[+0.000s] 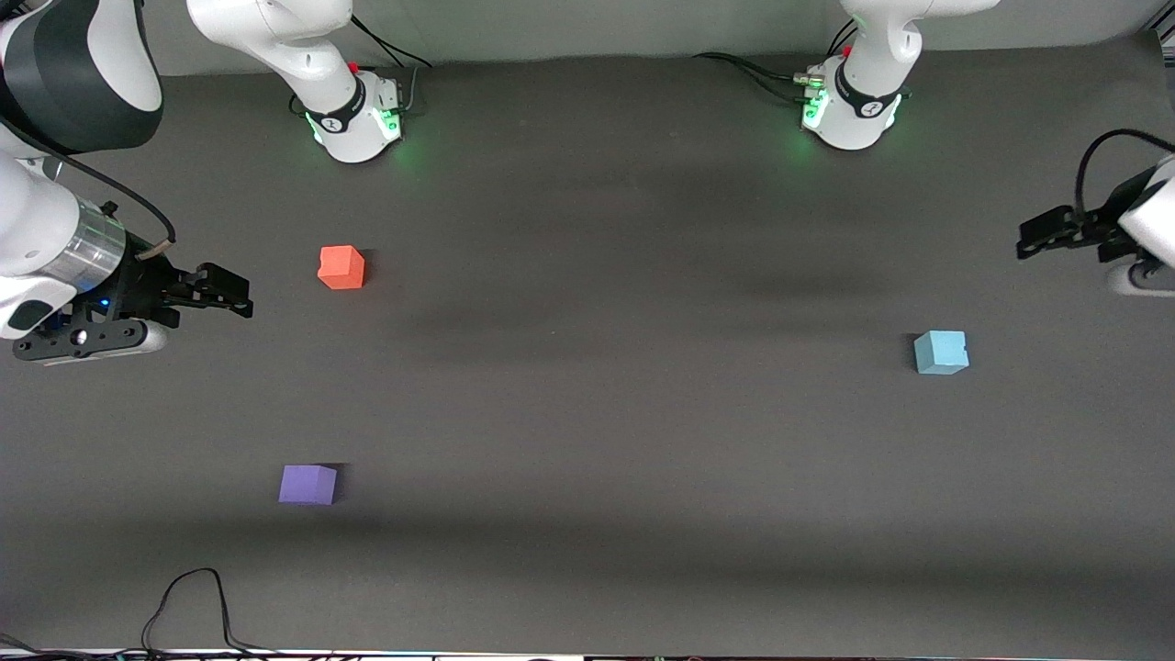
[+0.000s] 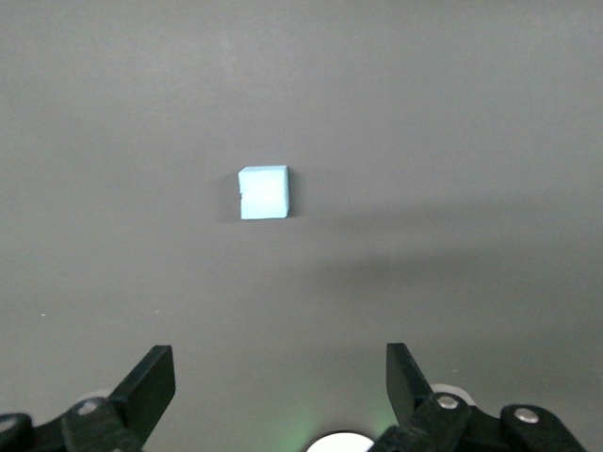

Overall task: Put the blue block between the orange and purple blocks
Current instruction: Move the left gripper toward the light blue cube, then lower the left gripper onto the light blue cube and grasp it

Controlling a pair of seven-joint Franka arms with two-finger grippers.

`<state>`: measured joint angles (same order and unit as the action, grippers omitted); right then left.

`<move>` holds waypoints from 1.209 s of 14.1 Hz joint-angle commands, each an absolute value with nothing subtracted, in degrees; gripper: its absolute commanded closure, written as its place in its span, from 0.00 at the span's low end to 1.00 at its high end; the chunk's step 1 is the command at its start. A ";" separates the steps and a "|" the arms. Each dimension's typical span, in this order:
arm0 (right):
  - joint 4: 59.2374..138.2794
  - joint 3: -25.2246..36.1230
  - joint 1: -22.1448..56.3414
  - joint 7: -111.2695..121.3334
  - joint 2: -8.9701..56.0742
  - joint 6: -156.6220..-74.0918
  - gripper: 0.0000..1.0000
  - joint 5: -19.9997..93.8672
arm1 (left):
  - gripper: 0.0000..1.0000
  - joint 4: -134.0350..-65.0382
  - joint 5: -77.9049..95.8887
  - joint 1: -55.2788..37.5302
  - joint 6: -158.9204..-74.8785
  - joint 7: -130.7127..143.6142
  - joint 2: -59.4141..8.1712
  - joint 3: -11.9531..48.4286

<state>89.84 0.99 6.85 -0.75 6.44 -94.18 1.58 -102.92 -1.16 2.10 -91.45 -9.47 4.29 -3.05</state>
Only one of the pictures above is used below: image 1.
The purple foam block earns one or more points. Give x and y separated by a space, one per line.
307 486

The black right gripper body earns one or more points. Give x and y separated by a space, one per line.
145 278

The dark grey table cover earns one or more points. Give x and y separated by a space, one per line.
643 459

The blue foam block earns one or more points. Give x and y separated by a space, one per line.
940 353

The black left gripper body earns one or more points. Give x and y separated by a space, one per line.
1091 230

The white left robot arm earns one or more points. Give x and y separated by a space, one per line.
863 128

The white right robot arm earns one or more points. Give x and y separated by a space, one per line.
303 55

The orange foam block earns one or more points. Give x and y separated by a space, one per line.
341 268

